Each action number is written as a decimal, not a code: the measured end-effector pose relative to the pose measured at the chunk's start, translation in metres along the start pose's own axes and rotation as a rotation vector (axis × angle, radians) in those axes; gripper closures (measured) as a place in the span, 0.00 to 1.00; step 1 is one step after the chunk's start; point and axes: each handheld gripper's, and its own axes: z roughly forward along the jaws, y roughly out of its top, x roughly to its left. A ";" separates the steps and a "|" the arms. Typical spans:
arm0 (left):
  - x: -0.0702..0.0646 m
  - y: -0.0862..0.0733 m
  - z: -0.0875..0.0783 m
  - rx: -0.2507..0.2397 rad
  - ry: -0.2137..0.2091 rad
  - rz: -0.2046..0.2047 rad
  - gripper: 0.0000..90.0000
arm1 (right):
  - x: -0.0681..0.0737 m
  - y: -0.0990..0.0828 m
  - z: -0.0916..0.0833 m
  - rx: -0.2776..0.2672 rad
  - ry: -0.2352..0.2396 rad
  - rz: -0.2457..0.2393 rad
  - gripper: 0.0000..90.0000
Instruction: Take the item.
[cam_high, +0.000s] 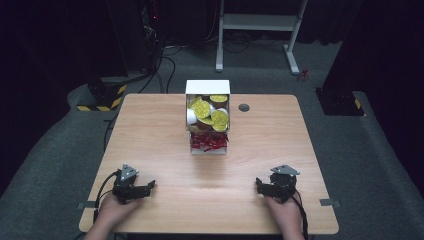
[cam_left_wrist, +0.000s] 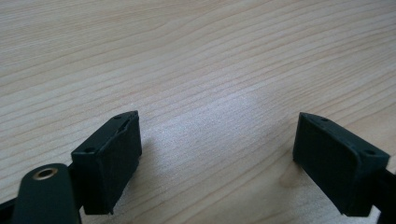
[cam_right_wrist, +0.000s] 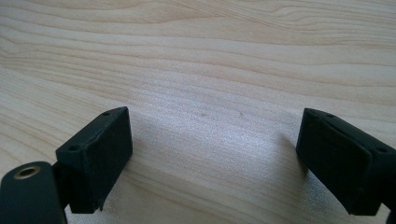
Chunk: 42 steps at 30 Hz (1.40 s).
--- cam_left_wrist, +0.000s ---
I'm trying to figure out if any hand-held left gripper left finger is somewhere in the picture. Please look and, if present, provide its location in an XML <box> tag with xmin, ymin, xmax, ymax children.
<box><xmin>70</xmin><ymin>110</ymin><xmax>143</xmax><ymax>216</ymax></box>

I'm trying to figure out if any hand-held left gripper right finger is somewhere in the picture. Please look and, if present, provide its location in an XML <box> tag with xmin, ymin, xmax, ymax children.
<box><xmin>292</xmin><ymin>111</ymin><xmax>391</xmax><ymax>217</ymax></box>

